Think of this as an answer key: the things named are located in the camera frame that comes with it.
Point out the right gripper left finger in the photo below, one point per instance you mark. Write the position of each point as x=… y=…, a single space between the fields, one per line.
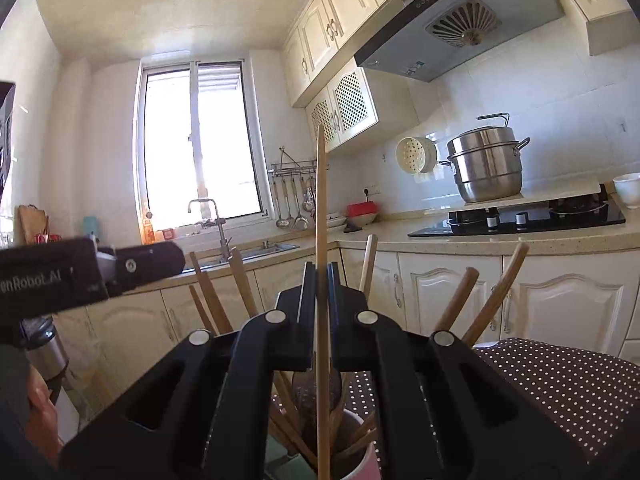
x=201 y=412

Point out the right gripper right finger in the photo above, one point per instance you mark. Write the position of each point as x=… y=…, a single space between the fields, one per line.
x=442 y=412

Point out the mint green handled utensil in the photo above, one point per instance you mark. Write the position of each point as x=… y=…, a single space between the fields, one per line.
x=276 y=454

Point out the wooden chopstick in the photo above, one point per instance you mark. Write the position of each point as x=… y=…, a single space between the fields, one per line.
x=323 y=371

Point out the steel kitchen faucet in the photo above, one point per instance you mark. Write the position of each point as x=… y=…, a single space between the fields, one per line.
x=217 y=221

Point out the red kitchen container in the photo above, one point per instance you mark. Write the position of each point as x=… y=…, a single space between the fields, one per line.
x=362 y=214

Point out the person's left hand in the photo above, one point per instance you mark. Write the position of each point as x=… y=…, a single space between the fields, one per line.
x=41 y=428

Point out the wooden cutting board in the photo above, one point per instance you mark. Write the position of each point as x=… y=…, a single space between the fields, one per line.
x=35 y=224

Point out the pink utensil cup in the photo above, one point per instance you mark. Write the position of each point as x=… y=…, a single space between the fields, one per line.
x=363 y=464

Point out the metal spoon in cup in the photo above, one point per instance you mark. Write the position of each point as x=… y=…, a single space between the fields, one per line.
x=305 y=398

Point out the stainless steel sink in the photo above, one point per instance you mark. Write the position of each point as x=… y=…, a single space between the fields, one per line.
x=211 y=259

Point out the window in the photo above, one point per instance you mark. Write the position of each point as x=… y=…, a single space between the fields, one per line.
x=195 y=140

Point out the stainless steel steamer pot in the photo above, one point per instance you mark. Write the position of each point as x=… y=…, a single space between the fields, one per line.
x=486 y=161

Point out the black gas stove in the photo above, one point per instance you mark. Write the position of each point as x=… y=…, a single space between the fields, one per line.
x=571 y=213

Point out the cream round strainer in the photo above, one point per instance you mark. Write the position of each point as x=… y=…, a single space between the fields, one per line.
x=416 y=154

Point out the white ceramic bowl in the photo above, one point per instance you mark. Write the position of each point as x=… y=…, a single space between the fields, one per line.
x=627 y=187

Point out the grey range hood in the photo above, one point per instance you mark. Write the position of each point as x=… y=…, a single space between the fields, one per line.
x=428 y=38

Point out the wall utensil rack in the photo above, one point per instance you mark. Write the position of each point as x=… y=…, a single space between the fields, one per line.
x=292 y=191

